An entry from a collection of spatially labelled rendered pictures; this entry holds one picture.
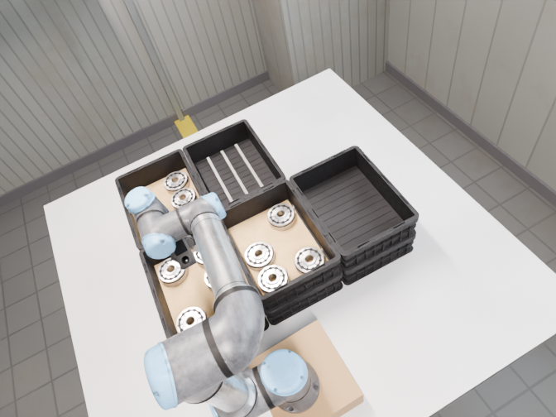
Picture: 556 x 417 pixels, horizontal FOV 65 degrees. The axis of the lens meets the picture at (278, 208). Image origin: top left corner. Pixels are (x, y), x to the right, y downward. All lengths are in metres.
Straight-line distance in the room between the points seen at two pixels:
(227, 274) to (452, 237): 1.05
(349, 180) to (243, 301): 0.98
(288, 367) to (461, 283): 0.74
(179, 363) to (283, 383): 0.43
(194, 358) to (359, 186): 1.08
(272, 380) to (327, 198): 0.76
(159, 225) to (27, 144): 2.37
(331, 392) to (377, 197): 0.71
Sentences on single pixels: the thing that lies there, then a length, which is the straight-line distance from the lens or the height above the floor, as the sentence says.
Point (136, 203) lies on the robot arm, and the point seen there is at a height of 1.35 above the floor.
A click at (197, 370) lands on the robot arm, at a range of 0.82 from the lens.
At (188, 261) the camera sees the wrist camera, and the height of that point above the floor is 1.13.
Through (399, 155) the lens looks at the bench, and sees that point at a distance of 1.98.
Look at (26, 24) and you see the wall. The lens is 3.02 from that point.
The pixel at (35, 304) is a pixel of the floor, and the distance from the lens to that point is 3.03.
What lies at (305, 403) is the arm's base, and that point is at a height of 0.84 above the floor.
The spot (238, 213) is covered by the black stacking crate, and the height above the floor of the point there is 0.88.
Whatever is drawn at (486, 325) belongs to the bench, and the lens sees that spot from 1.62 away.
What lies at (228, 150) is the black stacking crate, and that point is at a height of 0.83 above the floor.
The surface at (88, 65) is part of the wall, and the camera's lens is 3.15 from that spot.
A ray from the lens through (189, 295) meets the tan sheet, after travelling 1.58.
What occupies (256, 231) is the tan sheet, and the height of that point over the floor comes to 0.83.
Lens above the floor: 2.16
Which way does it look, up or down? 53 degrees down
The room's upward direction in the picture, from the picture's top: 16 degrees counter-clockwise
